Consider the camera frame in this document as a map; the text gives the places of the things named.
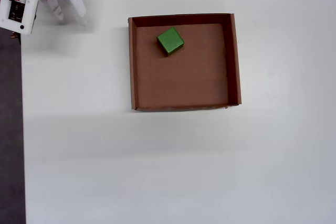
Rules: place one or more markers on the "green cube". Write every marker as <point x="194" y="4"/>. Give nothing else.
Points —
<point x="170" y="40"/>

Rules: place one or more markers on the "brown cardboard box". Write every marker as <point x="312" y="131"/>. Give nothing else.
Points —
<point x="181" y="77"/>

